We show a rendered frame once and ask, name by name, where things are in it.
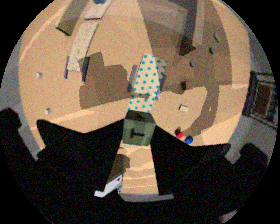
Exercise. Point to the dark blue short cylinder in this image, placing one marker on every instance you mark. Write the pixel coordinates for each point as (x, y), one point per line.
(188, 139)

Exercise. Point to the white strip with teal polka dots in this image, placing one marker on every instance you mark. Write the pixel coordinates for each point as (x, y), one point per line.
(147, 83)

